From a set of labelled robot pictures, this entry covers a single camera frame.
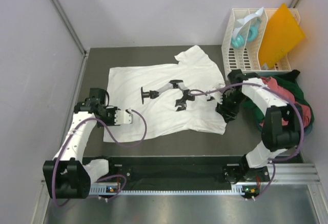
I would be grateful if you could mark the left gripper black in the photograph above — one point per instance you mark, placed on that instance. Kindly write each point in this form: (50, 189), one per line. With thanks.
(112, 122)

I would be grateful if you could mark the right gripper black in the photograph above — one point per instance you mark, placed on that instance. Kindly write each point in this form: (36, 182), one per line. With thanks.
(225, 111)

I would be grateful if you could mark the white printed t shirt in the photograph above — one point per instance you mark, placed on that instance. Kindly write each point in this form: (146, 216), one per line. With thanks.
(158, 117)

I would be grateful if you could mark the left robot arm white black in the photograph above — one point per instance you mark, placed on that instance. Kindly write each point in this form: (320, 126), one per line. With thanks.
(74, 144)

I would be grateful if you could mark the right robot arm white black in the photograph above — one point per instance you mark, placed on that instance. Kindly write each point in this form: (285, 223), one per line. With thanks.
(281, 129)

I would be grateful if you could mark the white plastic file organizer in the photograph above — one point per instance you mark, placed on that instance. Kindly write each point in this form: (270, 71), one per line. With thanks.
(246, 58)

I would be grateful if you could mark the green t shirt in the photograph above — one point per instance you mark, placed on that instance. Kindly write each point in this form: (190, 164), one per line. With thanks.
(248, 104)

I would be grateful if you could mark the teal white headphones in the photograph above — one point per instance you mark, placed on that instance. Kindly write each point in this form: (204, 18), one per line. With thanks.
(246, 29)

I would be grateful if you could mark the pink t shirt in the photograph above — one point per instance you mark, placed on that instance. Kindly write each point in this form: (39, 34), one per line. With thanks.
(293, 92)

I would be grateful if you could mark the orange plastic folder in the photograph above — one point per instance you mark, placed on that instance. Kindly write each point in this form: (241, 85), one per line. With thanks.
(282, 34)

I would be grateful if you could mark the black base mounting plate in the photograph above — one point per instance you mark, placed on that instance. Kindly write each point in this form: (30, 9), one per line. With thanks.
(220, 168)

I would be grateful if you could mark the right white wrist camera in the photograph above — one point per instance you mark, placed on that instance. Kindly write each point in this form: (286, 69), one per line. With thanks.
(216, 96)

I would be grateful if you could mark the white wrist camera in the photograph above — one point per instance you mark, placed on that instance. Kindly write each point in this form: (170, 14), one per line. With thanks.
(216, 96)
(123, 117)

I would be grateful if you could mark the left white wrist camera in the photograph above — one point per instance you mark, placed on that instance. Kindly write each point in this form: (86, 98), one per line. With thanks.
(123, 117)

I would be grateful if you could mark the aluminium corner post left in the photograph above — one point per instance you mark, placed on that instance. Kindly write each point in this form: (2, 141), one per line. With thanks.
(69, 27)

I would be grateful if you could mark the grey slotted cable duct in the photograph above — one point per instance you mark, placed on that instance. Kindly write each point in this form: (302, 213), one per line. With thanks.
(109, 190)

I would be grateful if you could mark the aluminium frame rail front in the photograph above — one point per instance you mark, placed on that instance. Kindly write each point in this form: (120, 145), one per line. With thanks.
(280, 173)

